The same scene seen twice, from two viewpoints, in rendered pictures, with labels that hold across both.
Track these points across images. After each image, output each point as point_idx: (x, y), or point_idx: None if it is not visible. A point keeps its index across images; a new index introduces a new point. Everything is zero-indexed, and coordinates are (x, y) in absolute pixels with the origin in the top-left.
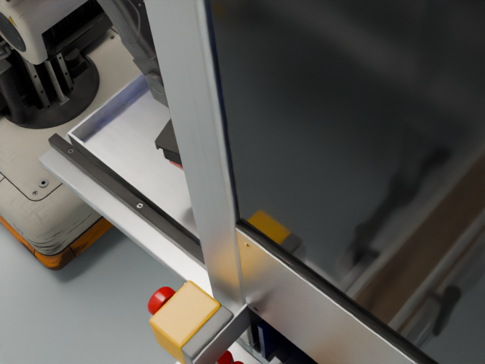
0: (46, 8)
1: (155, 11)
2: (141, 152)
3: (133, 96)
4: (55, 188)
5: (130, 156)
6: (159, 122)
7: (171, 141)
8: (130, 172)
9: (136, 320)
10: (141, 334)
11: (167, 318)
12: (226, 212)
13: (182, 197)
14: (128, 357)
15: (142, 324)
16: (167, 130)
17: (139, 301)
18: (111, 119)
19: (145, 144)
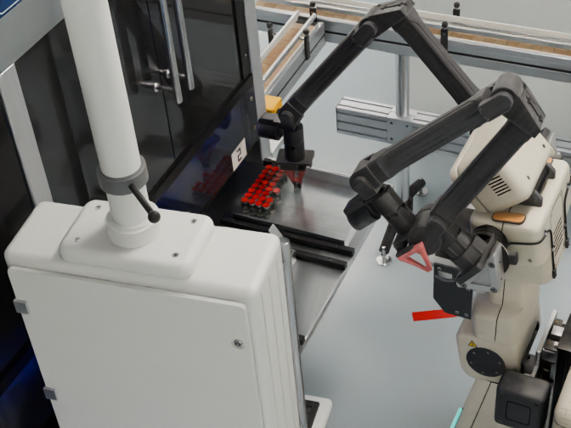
0: (477, 293)
1: None
2: (341, 198)
3: None
4: (490, 384)
5: (345, 194)
6: (339, 211)
7: (306, 152)
8: (341, 189)
9: (410, 402)
10: (401, 396)
11: (274, 98)
12: None
13: (308, 186)
14: (402, 381)
15: (404, 402)
16: (311, 155)
17: (415, 414)
18: None
19: (341, 201)
